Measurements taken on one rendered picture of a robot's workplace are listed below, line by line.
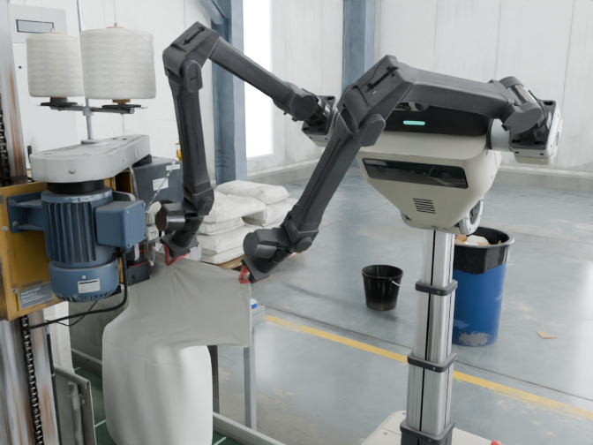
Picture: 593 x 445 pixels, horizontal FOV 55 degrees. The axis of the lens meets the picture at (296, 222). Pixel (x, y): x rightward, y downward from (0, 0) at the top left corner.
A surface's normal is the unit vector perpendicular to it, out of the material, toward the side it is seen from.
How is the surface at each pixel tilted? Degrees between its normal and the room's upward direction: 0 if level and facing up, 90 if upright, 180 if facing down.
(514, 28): 90
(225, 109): 90
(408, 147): 40
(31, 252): 90
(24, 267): 90
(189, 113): 111
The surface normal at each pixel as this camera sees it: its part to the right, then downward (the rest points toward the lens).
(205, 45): 0.62, 0.51
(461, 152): -0.37, -0.62
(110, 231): -0.20, 0.24
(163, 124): 0.81, 0.14
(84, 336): -0.58, 0.20
